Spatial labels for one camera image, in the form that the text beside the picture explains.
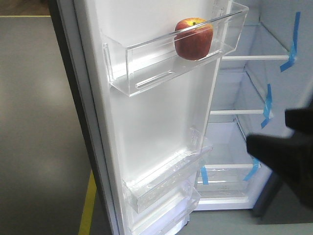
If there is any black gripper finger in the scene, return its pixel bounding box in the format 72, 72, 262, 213
246, 135, 303, 171
285, 107, 313, 135

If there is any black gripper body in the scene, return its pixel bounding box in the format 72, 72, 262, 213
277, 141, 313, 209

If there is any red yellow apple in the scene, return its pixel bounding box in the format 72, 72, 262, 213
174, 23, 214, 61

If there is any fridge door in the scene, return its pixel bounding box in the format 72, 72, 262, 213
48, 0, 222, 235

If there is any clear fridge crisper drawer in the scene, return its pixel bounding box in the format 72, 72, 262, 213
196, 164, 260, 198

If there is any grey side-by-side fridge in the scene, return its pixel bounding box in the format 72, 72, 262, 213
47, 0, 313, 235

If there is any clear lower door bin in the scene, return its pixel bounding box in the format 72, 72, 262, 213
128, 181, 200, 235

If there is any clear door bin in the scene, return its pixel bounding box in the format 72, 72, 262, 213
102, 0, 249, 97
123, 127, 213, 213
128, 181, 200, 235

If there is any clear middle door bin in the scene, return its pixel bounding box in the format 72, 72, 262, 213
123, 127, 213, 213

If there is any clear upper door bin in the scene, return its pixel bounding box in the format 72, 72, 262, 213
102, 0, 249, 97

